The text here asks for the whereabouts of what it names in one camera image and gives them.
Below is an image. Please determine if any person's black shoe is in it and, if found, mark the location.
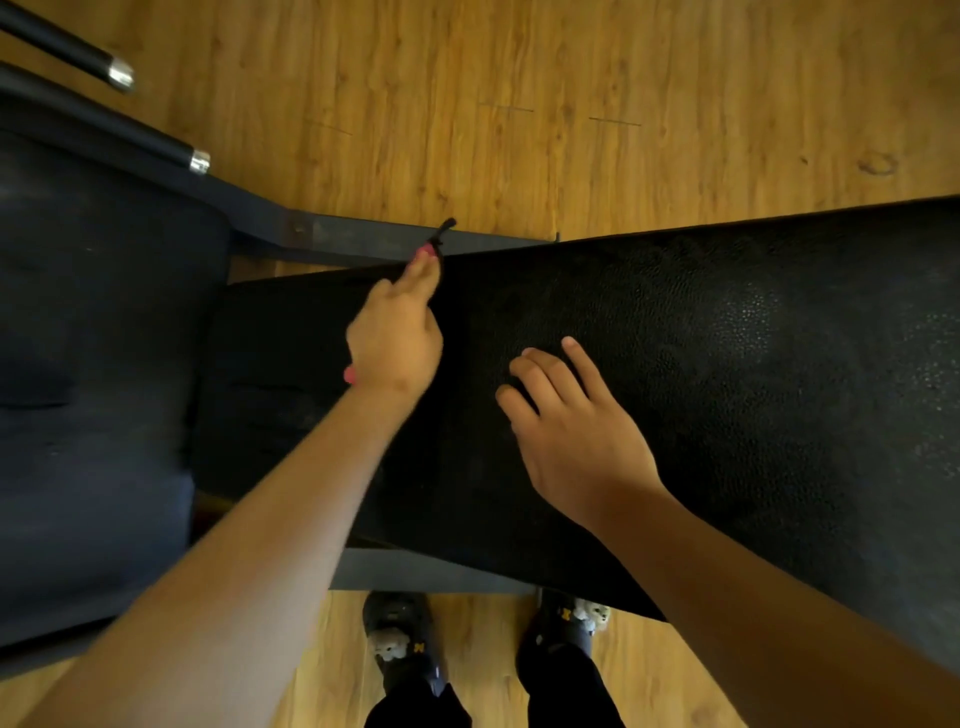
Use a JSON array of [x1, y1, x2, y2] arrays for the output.
[[362, 590, 449, 697], [516, 588, 613, 676]]

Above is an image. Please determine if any black tube with chrome tip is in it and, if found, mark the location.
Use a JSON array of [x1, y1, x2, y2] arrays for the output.
[[0, 0, 138, 96], [0, 61, 213, 176]]

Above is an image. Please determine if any person's right black shoe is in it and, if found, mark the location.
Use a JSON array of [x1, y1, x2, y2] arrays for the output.
[[516, 588, 613, 676]]

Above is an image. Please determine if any black textured case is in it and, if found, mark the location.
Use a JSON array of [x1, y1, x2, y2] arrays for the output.
[[187, 196, 960, 676]]

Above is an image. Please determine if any person's left black shoe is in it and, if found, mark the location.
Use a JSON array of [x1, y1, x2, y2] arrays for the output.
[[362, 590, 449, 697]]

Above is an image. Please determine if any person's right hand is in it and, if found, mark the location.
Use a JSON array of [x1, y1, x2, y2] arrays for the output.
[[494, 336, 670, 537]]

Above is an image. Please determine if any person's right forearm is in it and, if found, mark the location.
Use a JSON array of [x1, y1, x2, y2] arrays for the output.
[[591, 482, 960, 728]]

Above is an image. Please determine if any black zipper pull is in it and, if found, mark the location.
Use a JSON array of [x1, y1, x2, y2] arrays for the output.
[[426, 216, 459, 261]]

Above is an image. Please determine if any person's left trouser leg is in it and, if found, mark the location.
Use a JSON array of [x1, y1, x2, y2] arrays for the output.
[[364, 660, 474, 728]]

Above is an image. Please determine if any person's trouser leg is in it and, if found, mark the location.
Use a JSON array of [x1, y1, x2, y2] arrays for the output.
[[516, 643, 628, 728], [364, 660, 474, 728]]

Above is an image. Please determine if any person's left hand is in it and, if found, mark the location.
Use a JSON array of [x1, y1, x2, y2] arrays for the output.
[[342, 243, 446, 402]]

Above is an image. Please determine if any person's right trouser leg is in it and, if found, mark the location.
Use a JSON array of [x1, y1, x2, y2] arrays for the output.
[[516, 643, 628, 728]]

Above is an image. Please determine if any dark blue padded seat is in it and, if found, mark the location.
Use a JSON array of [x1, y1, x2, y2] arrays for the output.
[[0, 126, 231, 651]]

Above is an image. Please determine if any person's left forearm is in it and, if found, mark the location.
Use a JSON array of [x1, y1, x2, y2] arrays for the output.
[[16, 382, 423, 728]]

